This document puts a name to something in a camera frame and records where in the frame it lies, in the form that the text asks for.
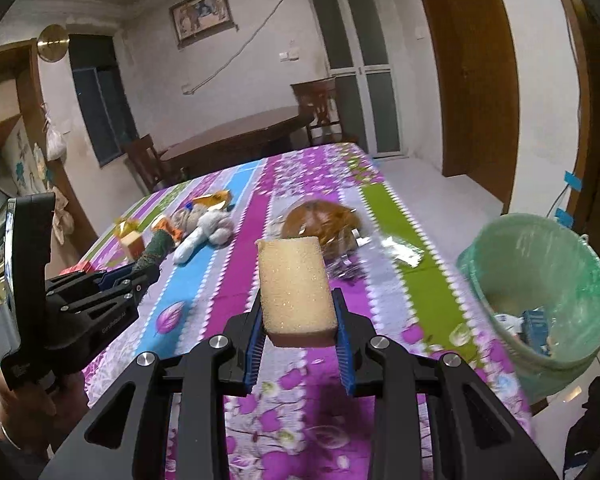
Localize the wall cable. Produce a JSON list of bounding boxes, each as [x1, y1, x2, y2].
[[182, 0, 301, 96]]

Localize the clear plastic wrapper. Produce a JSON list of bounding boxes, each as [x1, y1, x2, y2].
[[380, 235, 423, 266]]

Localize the grey plush toy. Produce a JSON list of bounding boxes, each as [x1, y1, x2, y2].
[[172, 207, 233, 266]]

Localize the carved wooden chair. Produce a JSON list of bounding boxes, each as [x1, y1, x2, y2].
[[291, 79, 361, 150]]

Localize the wooden dining table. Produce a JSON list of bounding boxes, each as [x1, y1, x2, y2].
[[157, 106, 315, 181]]

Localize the pile of dark clothes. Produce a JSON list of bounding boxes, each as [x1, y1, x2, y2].
[[562, 375, 600, 480]]

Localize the orange carton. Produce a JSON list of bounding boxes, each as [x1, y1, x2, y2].
[[120, 234, 146, 261]]

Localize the wooden door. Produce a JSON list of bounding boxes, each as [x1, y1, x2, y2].
[[410, 0, 521, 211]]

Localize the white crumpled packaging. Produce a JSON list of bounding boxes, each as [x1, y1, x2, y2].
[[495, 312, 523, 333]]

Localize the blue box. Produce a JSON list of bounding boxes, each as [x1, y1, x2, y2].
[[520, 309, 548, 343]]

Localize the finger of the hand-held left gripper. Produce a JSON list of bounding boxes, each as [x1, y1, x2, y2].
[[45, 265, 134, 297], [49, 266, 161, 321]]

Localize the hanging cloth bags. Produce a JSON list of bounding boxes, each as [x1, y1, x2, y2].
[[54, 190, 75, 246]]

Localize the bin with green liner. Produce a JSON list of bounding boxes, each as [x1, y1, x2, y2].
[[455, 212, 600, 406]]

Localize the framed wall picture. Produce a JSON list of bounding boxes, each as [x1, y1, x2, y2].
[[169, 0, 231, 50]]

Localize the orange foil wrapper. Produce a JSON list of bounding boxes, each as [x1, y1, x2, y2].
[[190, 189, 233, 211]]

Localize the dark window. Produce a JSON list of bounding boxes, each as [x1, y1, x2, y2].
[[69, 35, 140, 166]]

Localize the brown bread in plastic bag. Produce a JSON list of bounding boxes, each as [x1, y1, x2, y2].
[[275, 199, 368, 281]]

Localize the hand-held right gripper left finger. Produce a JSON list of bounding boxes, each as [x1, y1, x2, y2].
[[37, 292, 271, 480]]

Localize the yellow sponge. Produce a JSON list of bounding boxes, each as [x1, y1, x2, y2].
[[255, 234, 340, 350]]

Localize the white double door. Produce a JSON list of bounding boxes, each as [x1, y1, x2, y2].
[[304, 0, 403, 158]]

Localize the hanging white plastic bag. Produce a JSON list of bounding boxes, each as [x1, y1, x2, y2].
[[45, 105, 68, 161]]

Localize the dark green glittery packet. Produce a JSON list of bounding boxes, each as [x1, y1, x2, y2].
[[132, 232, 181, 273]]

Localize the wooden cabinet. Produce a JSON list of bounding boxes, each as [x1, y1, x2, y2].
[[0, 40, 46, 201]]

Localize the floral striped tablecloth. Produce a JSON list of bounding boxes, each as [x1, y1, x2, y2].
[[77, 142, 536, 480]]

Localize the wall poster with blue figures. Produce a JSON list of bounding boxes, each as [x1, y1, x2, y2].
[[2, 130, 53, 196]]

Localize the round brass plate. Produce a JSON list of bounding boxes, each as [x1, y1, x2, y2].
[[36, 24, 70, 63]]

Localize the small orange packet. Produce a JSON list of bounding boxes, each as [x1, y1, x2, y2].
[[152, 217, 183, 241]]

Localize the plain wooden chair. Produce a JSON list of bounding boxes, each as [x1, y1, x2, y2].
[[121, 134, 181, 193]]

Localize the person's left hand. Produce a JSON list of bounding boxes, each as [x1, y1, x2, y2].
[[0, 372, 88, 466]]

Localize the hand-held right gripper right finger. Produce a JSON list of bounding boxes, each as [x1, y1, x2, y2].
[[330, 287, 563, 480]]

